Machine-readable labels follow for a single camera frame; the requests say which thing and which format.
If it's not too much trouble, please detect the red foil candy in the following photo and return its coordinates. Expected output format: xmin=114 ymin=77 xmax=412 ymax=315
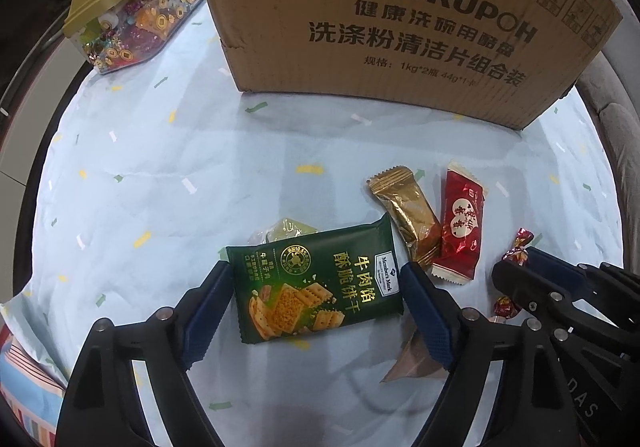
xmin=490 ymin=228 xmax=535 ymax=323

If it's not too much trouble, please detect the red snack packet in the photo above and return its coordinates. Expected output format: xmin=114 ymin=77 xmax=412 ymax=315
xmin=432 ymin=162 xmax=486 ymax=285

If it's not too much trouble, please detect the beige pastry packet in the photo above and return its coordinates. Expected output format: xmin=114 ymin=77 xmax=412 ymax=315
xmin=382 ymin=329 xmax=442 ymax=383

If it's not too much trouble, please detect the green cracker snack packet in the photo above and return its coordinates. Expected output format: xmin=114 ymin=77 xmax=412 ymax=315
xmin=227 ymin=215 xmax=404 ymax=344

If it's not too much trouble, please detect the colourful striped mat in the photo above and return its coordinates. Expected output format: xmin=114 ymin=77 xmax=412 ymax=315
xmin=1 ymin=325 xmax=65 ymax=446

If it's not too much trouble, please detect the grey curved sofa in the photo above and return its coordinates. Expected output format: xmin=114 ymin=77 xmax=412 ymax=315
xmin=577 ymin=0 xmax=639 ymax=168

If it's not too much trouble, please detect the gold wrapped snack bar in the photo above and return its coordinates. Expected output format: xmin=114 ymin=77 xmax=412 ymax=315
xmin=367 ymin=165 xmax=442 ymax=271

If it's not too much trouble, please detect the light blue patterned tablecloth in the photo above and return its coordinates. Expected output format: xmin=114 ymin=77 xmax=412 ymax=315
xmin=1 ymin=7 xmax=623 ymax=446

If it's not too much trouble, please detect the yellow green wrapped candy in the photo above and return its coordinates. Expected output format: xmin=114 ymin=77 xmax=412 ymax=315
xmin=247 ymin=217 xmax=318 ymax=245

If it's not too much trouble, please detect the brown cardboard box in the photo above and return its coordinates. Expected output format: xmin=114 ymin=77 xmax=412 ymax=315
xmin=207 ymin=0 xmax=622 ymax=129

